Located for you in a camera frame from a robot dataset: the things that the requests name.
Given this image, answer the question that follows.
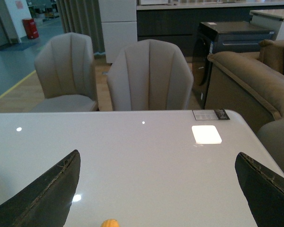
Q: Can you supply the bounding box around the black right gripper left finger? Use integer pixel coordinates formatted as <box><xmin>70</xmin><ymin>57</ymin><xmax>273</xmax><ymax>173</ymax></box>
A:
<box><xmin>0</xmin><ymin>150</ymin><xmax>81</xmax><ymax>227</ymax></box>

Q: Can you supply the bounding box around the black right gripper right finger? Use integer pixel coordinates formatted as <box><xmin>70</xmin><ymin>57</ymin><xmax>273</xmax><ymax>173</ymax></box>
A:
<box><xmin>235</xmin><ymin>152</ymin><xmax>284</xmax><ymax>227</ymax></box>

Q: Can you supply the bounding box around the yellow corn cob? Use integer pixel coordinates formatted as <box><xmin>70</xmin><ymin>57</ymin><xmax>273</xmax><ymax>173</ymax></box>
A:
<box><xmin>101</xmin><ymin>219</ymin><xmax>120</xmax><ymax>227</ymax></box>

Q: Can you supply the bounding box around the beige chair at right edge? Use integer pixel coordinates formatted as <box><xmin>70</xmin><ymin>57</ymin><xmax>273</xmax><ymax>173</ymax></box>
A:
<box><xmin>257</xmin><ymin>119</ymin><xmax>284</xmax><ymax>172</ymax></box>

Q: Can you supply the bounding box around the label sticker on table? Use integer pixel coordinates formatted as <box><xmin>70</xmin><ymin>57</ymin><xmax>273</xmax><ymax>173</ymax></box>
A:
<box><xmin>192</xmin><ymin>109</ymin><xmax>230</xmax><ymax>120</ymax></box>

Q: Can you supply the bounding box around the brown sofa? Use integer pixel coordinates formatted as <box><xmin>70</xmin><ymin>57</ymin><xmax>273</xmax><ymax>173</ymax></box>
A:
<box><xmin>204</xmin><ymin>40</ymin><xmax>284</xmax><ymax>132</ymax></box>

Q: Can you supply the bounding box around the beige chair left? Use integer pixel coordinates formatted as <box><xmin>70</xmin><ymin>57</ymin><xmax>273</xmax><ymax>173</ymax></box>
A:
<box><xmin>32</xmin><ymin>33</ymin><xmax>98</xmax><ymax>113</ymax></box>

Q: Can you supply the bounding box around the black washing machine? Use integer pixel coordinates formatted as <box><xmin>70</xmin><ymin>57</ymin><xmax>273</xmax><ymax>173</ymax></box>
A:
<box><xmin>192</xmin><ymin>21</ymin><xmax>275</xmax><ymax>109</ymax></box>

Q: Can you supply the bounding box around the red bin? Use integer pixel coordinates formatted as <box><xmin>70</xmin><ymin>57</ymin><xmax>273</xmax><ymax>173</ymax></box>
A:
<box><xmin>22</xmin><ymin>18</ymin><xmax>39</xmax><ymax>39</ymax></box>

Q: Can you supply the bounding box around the white counter at right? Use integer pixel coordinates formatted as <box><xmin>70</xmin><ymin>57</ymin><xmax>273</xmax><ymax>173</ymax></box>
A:
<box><xmin>249</xmin><ymin>9</ymin><xmax>284</xmax><ymax>40</ymax></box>

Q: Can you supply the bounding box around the green curtain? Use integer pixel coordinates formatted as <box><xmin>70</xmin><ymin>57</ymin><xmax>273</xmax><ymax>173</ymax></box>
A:
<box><xmin>56</xmin><ymin>0</ymin><xmax>105</xmax><ymax>53</ymax></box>

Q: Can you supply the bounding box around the dark kitchen counter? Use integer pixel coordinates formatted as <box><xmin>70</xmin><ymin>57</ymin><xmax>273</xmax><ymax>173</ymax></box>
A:
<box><xmin>136</xmin><ymin>0</ymin><xmax>284</xmax><ymax>57</ymax></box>

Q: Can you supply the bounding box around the white cabinet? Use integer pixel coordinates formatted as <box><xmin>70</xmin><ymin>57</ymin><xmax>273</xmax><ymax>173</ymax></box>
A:
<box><xmin>98</xmin><ymin>0</ymin><xmax>138</xmax><ymax>63</ymax></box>

